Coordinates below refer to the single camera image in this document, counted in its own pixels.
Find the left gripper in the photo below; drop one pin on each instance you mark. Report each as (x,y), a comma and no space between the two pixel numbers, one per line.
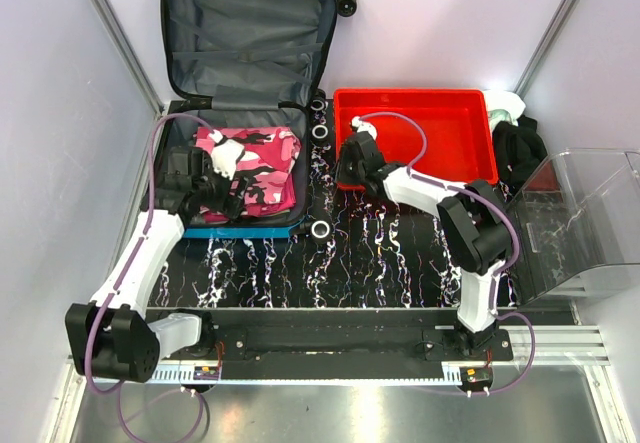
(230,203)

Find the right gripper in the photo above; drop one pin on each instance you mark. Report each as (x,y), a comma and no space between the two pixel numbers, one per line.
(341,175)

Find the blue hard-shell suitcase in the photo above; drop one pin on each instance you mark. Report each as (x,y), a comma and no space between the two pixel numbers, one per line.
(251,67)

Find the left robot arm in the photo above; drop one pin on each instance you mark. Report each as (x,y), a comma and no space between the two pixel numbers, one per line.
(120,304)

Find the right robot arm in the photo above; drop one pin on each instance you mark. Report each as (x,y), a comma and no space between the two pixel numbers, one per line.
(479,235)

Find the magenta folded cloth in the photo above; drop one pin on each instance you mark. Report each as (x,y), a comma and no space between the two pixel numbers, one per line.
(269,192)

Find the pink camouflage garment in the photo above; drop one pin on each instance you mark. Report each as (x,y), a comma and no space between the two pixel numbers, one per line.
(278,147)

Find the red plastic bin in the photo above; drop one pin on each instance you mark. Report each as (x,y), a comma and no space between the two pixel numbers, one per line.
(444,133)

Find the white cloth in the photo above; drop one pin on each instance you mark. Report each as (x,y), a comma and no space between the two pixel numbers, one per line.
(503,106)

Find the black cloth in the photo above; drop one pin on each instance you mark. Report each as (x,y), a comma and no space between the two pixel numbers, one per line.
(518,150)

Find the clear plastic container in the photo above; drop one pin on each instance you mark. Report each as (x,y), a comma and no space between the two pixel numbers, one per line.
(577,219)

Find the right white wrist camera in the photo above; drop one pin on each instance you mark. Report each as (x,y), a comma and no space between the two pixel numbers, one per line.
(360,125)

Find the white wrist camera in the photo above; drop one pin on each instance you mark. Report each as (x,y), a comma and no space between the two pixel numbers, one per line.
(360,125)
(225,155)

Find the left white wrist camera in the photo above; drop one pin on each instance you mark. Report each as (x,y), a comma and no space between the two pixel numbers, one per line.
(225,155)

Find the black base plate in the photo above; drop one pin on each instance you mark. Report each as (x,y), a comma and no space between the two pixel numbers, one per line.
(326,368)

